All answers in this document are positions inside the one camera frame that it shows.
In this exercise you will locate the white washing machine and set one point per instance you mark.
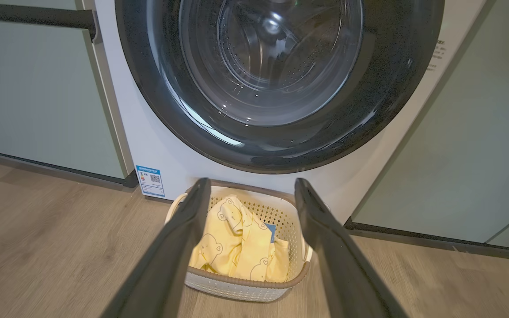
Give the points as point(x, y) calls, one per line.
point(157, 150)

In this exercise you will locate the blue energy label sticker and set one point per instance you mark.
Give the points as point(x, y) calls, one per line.
point(150, 181)

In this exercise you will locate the steel washer drum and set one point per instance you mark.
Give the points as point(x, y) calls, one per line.
point(272, 48)

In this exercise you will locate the round black glass washer door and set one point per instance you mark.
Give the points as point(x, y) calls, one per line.
point(272, 79)

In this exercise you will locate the cream perforated laundry basket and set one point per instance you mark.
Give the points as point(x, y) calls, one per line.
point(254, 289)

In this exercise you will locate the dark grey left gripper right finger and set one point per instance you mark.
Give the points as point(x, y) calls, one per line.
point(338, 265)

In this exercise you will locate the blue cloth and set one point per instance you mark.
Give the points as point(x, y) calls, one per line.
point(271, 232)

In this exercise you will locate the large pale green cabinet panel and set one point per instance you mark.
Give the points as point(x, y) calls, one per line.
point(471, 132)

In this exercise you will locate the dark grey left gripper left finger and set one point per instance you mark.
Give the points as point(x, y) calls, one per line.
point(166, 265)

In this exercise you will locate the dark cabinet baseboard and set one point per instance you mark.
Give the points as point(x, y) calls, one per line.
point(69, 170)
point(435, 240)

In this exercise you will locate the printed text label on washer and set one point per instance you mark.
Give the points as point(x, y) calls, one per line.
point(437, 55)

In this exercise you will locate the yellow bear print garment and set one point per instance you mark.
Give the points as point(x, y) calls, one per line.
point(237, 247)

